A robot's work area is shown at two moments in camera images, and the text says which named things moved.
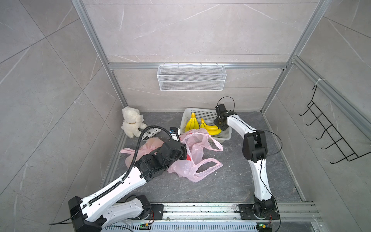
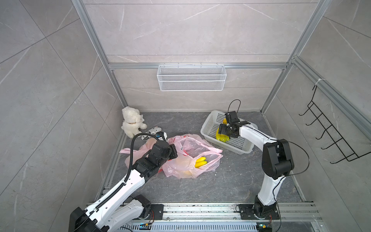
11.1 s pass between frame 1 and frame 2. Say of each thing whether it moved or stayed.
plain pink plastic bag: moved
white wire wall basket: stayed
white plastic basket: moved
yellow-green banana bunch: moved
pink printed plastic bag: stayed
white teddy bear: stayed
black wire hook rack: stayed
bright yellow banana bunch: moved
